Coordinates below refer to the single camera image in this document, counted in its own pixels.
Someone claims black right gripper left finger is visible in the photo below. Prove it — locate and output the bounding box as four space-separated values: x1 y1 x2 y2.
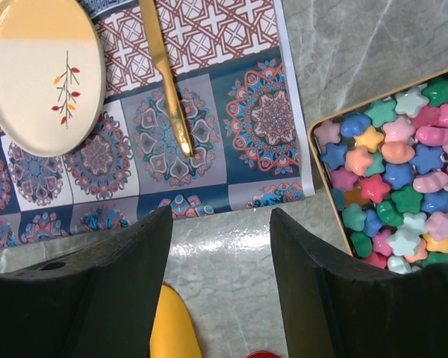
0 207 173 357

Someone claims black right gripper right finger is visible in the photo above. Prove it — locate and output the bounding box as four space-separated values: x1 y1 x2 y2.
270 208 448 357

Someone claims yellow plastic scoop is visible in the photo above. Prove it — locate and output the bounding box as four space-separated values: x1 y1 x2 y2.
149 284 202 358

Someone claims gold tin of opaque candies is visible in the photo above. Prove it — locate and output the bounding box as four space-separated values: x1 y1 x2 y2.
308 69 448 274

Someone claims red jar lid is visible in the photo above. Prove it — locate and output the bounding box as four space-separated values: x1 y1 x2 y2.
246 350 283 358

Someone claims cream and orange plate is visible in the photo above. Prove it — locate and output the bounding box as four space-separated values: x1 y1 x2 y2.
0 1 105 157

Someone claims patterned placemat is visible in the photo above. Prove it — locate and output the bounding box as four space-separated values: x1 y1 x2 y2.
0 1 314 250

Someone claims gold knife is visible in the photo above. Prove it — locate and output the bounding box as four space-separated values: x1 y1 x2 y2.
139 0 193 157

